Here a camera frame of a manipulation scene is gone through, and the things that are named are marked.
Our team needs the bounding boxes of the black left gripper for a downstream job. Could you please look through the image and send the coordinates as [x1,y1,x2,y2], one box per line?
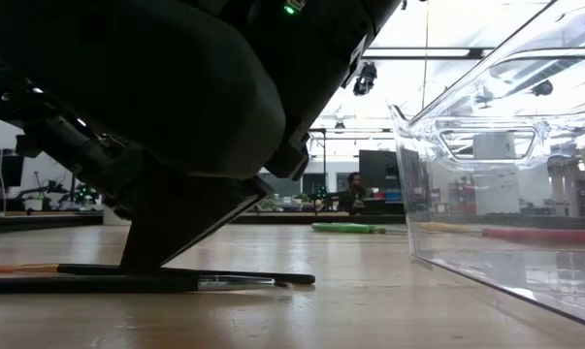
[0,0,403,270]

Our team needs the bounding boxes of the black paintbrush silver ferrule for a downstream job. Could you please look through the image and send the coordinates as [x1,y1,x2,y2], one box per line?
[0,272,289,295]

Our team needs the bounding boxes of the black paintbrush orange end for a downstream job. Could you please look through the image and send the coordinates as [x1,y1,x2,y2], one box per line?
[0,262,317,286]

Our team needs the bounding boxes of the black monitor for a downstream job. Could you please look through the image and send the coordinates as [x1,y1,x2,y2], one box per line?
[0,148,26,188]
[358,149,401,192]

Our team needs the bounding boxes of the person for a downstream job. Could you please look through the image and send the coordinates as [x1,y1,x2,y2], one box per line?
[339,171,372,216]

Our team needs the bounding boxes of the large clear plastic bin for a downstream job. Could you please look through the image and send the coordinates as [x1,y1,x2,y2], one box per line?
[390,0,585,333]

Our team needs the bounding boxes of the green-handled scissors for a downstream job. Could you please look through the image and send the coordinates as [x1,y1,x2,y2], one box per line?
[311,222,388,236]

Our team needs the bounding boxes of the black hanging camera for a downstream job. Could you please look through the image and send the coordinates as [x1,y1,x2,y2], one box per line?
[531,79,556,98]
[351,61,378,98]

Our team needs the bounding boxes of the red-handled scissors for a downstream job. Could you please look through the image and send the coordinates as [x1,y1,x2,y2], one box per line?
[480,228,585,246]

